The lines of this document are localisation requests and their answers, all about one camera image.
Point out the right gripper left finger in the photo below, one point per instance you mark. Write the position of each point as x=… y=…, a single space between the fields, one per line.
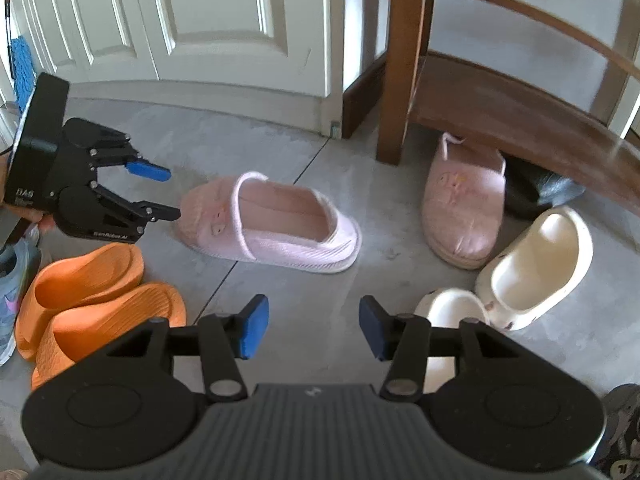
x=225 y=339

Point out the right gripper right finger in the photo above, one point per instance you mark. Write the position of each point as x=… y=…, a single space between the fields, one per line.
x=404 y=341

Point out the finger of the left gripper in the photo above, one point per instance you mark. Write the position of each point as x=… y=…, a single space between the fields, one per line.
x=144 y=169
x=160 y=212

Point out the orange slide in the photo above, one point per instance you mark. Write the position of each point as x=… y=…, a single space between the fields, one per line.
x=104 y=274
x=77 y=332

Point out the blue sneaker with pink logo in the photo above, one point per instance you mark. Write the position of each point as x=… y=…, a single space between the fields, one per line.
x=19 y=265

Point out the pink plush slipper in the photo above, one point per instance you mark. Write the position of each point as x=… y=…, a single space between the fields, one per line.
x=250 y=218
x=463 y=201

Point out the dark green textured slide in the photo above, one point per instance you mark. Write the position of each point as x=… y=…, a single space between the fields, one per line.
x=531 y=190

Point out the person left hand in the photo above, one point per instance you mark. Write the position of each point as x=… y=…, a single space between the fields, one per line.
x=44 y=221

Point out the blue mop head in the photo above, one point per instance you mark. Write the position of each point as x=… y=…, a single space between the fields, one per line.
x=24 y=74

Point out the white panelled door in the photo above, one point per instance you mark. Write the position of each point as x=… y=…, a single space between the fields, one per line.
x=278 y=61

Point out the brown wooden shoe rack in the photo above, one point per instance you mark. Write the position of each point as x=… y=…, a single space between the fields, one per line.
x=415 y=85

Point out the pink slipper on foot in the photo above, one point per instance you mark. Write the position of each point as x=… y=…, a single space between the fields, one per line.
x=13 y=474

